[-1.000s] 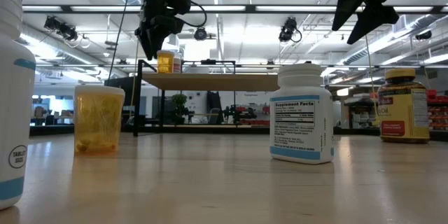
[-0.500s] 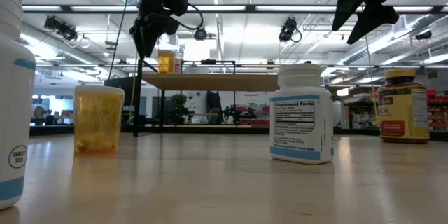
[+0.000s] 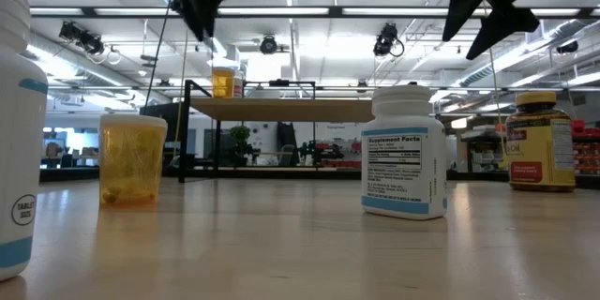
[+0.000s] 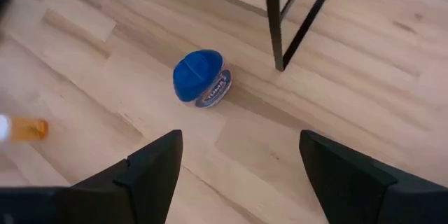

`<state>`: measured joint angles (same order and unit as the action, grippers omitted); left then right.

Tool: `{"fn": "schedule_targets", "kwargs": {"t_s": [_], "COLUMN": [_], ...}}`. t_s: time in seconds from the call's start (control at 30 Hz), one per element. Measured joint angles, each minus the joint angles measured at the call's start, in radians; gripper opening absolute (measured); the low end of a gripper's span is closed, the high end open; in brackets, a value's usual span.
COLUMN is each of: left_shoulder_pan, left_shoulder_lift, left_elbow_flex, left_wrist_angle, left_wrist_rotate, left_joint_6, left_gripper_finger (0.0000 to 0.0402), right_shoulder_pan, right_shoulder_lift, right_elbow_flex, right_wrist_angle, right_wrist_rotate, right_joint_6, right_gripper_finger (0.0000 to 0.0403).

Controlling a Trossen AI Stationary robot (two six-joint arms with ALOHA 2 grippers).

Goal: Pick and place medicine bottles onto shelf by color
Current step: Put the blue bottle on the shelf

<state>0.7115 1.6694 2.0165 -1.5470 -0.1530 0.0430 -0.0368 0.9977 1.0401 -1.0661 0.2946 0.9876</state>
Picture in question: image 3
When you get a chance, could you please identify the wooden shelf black metal legs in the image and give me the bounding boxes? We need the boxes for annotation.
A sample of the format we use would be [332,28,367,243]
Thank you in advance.
[177,79,377,185]

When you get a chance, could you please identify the black ceiling spotlight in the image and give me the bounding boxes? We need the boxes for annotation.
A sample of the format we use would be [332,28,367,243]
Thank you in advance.
[372,22,406,59]
[554,39,580,55]
[258,34,279,56]
[78,31,107,56]
[57,20,84,42]

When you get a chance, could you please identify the red storage bin rack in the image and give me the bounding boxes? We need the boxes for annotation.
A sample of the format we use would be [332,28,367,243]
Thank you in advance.
[571,118,600,176]

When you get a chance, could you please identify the white bottle blue-striped label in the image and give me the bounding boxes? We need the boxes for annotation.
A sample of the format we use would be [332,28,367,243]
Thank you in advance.
[360,84,448,221]
[0,0,50,283]

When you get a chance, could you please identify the pink-labelled bottle white cap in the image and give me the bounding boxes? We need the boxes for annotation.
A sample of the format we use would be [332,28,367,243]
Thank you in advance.
[232,71,246,99]

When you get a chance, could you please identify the black aluminium table frame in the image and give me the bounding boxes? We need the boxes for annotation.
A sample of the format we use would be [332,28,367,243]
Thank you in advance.
[39,167,600,191]

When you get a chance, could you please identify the orange pill vial white cap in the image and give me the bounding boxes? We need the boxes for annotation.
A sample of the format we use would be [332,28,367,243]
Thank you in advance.
[211,67,234,99]
[97,112,169,208]

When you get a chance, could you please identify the brown bottle yellow cap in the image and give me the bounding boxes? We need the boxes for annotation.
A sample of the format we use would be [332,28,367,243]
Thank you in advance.
[504,91,578,194]

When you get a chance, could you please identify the black overhead frame beam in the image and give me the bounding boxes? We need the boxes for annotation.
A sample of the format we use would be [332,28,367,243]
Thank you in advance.
[27,5,600,22]

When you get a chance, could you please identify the potted green room plant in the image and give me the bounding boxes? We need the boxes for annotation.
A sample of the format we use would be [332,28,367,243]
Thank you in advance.
[228,124,253,168]

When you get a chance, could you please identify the thin black hanging cable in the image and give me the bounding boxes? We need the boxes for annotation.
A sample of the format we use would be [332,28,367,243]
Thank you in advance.
[141,0,180,116]

